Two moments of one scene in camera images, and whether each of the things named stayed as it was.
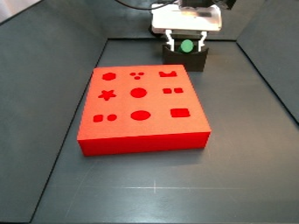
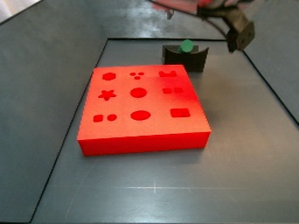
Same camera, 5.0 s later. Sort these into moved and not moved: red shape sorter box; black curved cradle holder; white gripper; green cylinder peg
Moved: white gripper
Not moved: red shape sorter box; green cylinder peg; black curved cradle holder
